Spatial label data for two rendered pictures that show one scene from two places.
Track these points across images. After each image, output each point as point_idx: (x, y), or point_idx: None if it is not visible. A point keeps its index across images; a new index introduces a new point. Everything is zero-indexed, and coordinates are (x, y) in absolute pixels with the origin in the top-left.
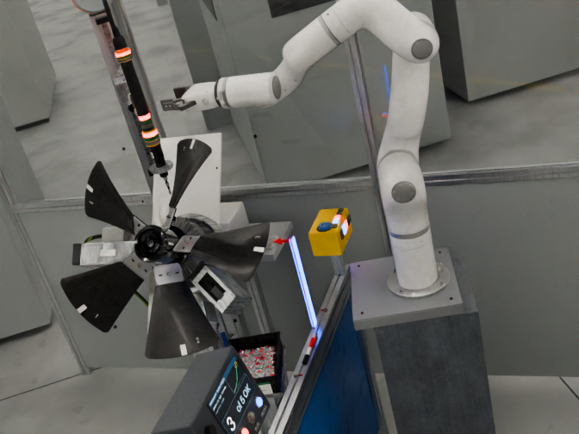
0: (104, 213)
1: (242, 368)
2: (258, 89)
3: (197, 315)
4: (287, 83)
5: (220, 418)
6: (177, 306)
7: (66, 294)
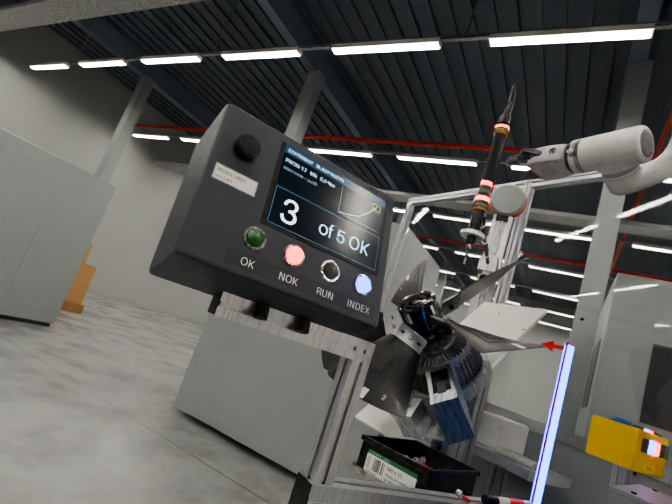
0: (403, 297)
1: (382, 227)
2: (622, 132)
3: (404, 383)
4: (662, 164)
5: (281, 179)
6: (394, 360)
7: None
